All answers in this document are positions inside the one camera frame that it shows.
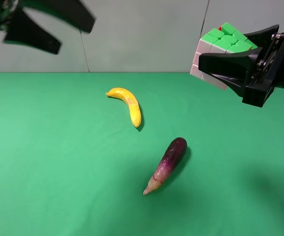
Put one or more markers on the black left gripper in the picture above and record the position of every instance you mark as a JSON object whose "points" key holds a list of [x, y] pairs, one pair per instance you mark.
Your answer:
{"points": [[22, 30]]}

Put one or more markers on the multicoloured puzzle cube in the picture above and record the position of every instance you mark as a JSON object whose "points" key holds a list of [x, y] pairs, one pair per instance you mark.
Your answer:
{"points": [[225, 39]]}

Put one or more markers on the yellow banana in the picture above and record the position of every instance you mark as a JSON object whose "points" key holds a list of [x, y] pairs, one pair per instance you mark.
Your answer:
{"points": [[130, 100]]}

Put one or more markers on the purple eggplant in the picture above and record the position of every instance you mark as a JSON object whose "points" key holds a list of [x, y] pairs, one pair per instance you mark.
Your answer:
{"points": [[170, 160]]}

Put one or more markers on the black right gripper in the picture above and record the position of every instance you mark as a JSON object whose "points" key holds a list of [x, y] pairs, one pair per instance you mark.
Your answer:
{"points": [[255, 73]]}

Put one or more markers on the green table cloth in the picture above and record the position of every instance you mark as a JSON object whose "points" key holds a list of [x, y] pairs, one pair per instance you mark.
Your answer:
{"points": [[73, 164]]}

